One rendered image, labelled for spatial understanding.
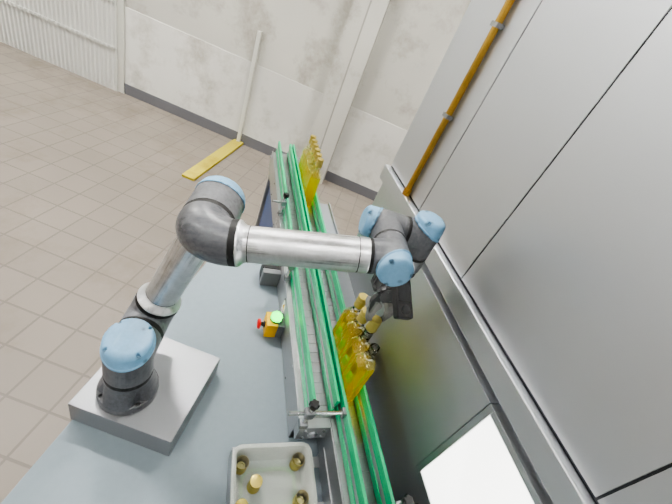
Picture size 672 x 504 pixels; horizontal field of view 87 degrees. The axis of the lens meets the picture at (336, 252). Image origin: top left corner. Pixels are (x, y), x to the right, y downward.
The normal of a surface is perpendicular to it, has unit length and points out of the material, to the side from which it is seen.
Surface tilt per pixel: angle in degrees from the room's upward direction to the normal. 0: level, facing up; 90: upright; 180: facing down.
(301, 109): 90
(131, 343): 6
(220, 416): 0
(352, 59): 90
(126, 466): 0
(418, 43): 90
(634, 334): 90
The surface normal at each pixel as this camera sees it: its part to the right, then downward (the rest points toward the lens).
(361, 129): -0.19, 0.55
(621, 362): -0.92, -0.15
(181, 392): 0.32, -0.76
